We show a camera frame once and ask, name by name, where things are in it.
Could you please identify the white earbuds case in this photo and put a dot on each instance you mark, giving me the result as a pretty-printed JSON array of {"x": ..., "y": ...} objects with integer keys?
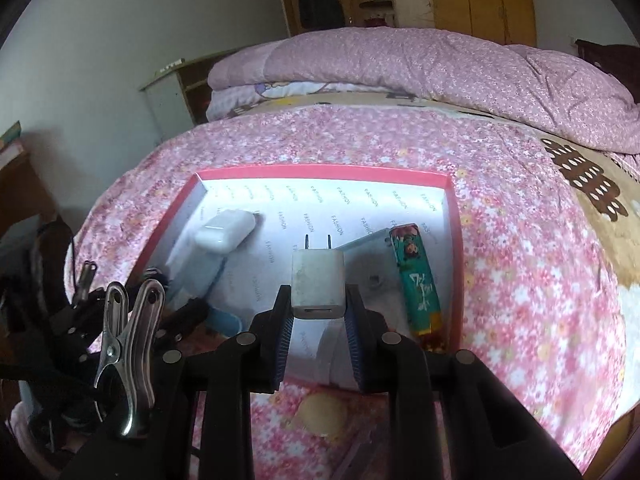
[{"x": 225, "y": 230}]

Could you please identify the round yellow sponge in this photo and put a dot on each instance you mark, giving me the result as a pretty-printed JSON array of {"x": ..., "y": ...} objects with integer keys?
[{"x": 320, "y": 414}]

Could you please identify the grey plastic mounting plate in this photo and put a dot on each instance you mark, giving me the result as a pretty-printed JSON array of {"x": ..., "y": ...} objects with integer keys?
[{"x": 370, "y": 265}]

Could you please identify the large metal spring clip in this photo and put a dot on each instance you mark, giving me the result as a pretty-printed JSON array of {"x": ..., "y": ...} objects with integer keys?
[{"x": 127, "y": 360}]

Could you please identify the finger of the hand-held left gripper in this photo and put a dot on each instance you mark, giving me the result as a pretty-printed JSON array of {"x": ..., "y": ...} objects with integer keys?
[
  {"x": 156, "y": 276},
  {"x": 187, "y": 317}
]

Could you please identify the wooden desk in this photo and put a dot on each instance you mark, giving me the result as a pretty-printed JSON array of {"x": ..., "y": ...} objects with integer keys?
[{"x": 25, "y": 190}]

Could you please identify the dark wooden headboard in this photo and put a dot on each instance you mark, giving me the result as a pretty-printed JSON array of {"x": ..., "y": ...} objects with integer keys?
[{"x": 607, "y": 60}]

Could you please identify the hanging dark coat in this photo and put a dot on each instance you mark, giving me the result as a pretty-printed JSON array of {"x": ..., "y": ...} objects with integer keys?
[{"x": 320, "y": 2}]

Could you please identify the pink floral bed sheet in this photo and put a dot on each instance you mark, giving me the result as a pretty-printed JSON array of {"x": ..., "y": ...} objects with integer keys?
[{"x": 525, "y": 260}]

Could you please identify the white charger plug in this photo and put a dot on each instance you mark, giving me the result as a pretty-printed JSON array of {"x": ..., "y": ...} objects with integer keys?
[{"x": 317, "y": 280}]

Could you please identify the blue-grey glasses case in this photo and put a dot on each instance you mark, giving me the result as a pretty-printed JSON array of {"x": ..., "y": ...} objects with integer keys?
[{"x": 192, "y": 275}]

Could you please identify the light blue curved piece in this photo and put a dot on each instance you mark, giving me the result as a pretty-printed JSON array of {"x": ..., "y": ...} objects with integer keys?
[{"x": 224, "y": 321}]

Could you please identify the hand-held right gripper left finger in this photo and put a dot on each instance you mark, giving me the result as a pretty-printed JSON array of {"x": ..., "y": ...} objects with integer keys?
[{"x": 280, "y": 347}]

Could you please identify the shallow red cardboard box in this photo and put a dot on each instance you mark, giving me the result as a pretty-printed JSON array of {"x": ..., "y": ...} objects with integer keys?
[{"x": 310, "y": 200}]

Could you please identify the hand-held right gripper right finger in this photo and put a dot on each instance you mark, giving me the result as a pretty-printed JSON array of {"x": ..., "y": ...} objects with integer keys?
[{"x": 357, "y": 355}]

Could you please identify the folded pink quilt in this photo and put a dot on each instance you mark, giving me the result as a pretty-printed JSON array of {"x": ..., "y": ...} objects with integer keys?
[{"x": 425, "y": 70}]

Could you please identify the stack of books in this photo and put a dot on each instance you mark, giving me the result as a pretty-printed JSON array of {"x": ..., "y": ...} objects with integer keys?
[{"x": 11, "y": 142}]

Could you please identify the purple plastic stick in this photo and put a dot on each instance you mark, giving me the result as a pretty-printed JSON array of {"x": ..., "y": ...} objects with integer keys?
[{"x": 367, "y": 452}]

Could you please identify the wooden bedside cabinet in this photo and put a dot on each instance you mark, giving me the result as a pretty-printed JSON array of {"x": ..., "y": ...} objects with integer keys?
[{"x": 170, "y": 95}]

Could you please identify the green printed lighter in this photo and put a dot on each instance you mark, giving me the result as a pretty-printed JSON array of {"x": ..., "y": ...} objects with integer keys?
[{"x": 417, "y": 280}]

